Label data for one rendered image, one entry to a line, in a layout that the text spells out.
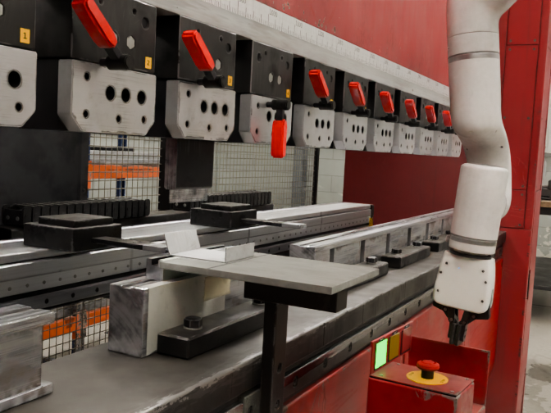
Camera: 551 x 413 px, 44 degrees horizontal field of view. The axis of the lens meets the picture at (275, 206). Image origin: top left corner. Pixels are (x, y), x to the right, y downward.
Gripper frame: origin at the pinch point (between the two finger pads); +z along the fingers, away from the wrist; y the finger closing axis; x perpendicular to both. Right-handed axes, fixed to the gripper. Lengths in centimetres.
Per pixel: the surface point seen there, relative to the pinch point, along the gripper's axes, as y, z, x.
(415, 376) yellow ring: -3.1, 6.6, -10.8
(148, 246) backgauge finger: -38, -13, -45
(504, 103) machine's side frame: -42, -53, 172
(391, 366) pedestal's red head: -8.7, 7.2, -8.0
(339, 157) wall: -370, 6, 684
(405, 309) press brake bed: -21.0, 6.0, 29.6
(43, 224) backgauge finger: -57, -13, -49
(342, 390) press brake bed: -16.7, 13.7, -10.4
